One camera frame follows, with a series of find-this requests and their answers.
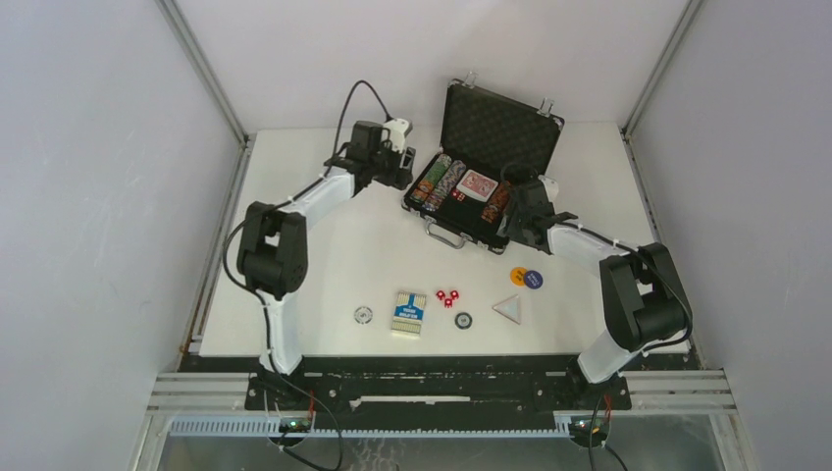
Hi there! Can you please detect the clear triangle dealer marker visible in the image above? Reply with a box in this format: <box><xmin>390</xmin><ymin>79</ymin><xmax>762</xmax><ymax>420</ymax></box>
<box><xmin>492</xmin><ymin>294</ymin><xmax>522</xmax><ymax>325</ymax></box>

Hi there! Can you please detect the orange black poker chip row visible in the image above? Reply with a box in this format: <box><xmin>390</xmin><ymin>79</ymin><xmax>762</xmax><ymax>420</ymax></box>
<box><xmin>481</xmin><ymin>182</ymin><xmax>511</xmax><ymax>224</ymax></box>

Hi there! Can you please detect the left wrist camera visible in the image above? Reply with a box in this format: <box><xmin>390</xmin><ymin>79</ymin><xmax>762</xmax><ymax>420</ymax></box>
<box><xmin>382</xmin><ymin>118</ymin><xmax>413</xmax><ymax>154</ymax></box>

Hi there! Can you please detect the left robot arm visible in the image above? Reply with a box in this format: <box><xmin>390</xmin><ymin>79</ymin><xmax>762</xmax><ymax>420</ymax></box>
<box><xmin>234</xmin><ymin>118</ymin><xmax>415</xmax><ymax>409</ymax></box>

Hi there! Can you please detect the aluminium frame rail front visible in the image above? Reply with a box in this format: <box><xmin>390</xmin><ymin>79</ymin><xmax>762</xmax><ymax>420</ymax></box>
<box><xmin>146</xmin><ymin>370</ymin><xmax>738</xmax><ymax>415</ymax></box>

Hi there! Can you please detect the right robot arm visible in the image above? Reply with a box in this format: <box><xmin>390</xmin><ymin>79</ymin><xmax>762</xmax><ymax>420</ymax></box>
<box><xmin>498</xmin><ymin>162</ymin><xmax>694</xmax><ymax>408</ymax></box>

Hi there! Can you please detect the blue texas holdem card box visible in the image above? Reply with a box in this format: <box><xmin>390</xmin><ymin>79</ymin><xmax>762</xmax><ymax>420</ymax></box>
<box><xmin>390</xmin><ymin>291</ymin><xmax>427</xmax><ymax>337</ymax></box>

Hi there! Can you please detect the blue round button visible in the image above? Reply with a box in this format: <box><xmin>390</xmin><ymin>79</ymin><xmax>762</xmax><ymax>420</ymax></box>
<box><xmin>523</xmin><ymin>270</ymin><xmax>544</xmax><ymax>289</ymax></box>

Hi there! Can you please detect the red playing card deck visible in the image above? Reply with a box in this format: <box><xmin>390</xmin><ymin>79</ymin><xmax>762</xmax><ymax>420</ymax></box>
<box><xmin>456</xmin><ymin>170</ymin><xmax>498</xmax><ymax>202</ymax></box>

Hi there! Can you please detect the white poker chip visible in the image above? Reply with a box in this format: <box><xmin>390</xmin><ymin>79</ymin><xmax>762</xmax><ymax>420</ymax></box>
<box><xmin>353</xmin><ymin>306</ymin><xmax>374</xmax><ymax>325</ymax></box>

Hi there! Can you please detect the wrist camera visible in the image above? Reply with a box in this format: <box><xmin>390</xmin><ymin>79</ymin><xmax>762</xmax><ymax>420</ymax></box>
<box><xmin>382</xmin><ymin>118</ymin><xmax>413</xmax><ymax>154</ymax></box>
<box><xmin>538</xmin><ymin>175</ymin><xmax>559</xmax><ymax>203</ymax></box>

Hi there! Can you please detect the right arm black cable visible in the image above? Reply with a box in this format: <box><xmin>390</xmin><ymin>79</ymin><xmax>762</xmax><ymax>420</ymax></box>
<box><xmin>558</xmin><ymin>221</ymin><xmax>695</xmax><ymax>355</ymax></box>

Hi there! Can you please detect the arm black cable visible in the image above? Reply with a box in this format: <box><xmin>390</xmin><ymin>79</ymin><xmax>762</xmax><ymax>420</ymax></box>
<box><xmin>558</xmin><ymin>221</ymin><xmax>695</xmax><ymax>355</ymax></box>
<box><xmin>222</xmin><ymin>79</ymin><xmax>391</xmax><ymax>307</ymax></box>

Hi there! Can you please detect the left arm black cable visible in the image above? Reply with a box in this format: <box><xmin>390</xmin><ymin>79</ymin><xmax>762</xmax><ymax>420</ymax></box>
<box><xmin>222</xmin><ymin>79</ymin><xmax>391</xmax><ymax>307</ymax></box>

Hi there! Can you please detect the aluminium frame post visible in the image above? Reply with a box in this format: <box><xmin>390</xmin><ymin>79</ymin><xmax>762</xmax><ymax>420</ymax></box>
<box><xmin>155</xmin><ymin>0</ymin><xmax>249</xmax><ymax>147</ymax></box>
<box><xmin>621</xmin><ymin>0</ymin><xmax>706</xmax><ymax>142</ymax></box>

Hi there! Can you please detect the yellow round button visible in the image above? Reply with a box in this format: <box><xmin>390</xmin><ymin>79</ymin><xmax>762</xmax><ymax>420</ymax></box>
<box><xmin>510</xmin><ymin>267</ymin><xmax>528</xmax><ymax>287</ymax></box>

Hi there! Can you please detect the blue tan poker chip row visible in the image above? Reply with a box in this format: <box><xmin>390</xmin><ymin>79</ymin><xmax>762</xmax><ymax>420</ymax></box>
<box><xmin>422</xmin><ymin>160</ymin><xmax>466</xmax><ymax>212</ymax></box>

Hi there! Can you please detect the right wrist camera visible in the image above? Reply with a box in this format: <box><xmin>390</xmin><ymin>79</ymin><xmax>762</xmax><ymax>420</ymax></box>
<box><xmin>538</xmin><ymin>175</ymin><xmax>559</xmax><ymax>203</ymax></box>

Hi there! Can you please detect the white cable duct strip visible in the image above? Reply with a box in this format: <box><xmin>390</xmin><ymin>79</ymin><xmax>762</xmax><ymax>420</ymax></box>
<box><xmin>167</xmin><ymin>415</ymin><xmax>573</xmax><ymax>438</ymax></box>

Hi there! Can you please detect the right aluminium frame post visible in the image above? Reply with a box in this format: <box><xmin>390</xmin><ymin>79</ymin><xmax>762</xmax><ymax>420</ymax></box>
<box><xmin>621</xmin><ymin>0</ymin><xmax>706</xmax><ymax>142</ymax></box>

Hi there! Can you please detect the left aluminium frame post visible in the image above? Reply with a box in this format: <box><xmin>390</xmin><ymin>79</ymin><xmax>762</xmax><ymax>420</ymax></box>
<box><xmin>155</xmin><ymin>0</ymin><xmax>249</xmax><ymax>147</ymax></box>

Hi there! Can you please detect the black poker set case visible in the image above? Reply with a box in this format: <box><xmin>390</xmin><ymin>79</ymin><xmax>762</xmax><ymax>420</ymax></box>
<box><xmin>401</xmin><ymin>75</ymin><xmax>565</xmax><ymax>255</ymax></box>

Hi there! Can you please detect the green poker chip row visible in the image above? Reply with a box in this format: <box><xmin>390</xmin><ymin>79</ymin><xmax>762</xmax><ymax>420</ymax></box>
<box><xmin>410</xmin><ymin>154</ymin><xmax>452</xmax><ymax>203</ymax></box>

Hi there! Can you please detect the blue green 50 chip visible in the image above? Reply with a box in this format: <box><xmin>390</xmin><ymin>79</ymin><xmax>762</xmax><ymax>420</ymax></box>
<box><xmin>454</xmin><ymin>312</ymin><xmax>473</xmax><ymax>330</ymax></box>

